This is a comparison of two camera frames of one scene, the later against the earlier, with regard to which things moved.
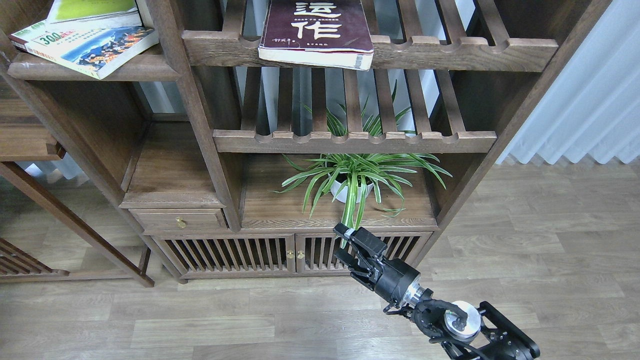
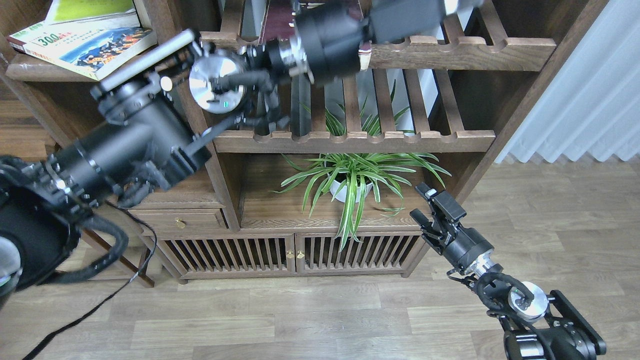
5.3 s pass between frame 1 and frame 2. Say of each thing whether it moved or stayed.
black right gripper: moved
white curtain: stayed
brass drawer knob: stayed
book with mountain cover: stayed
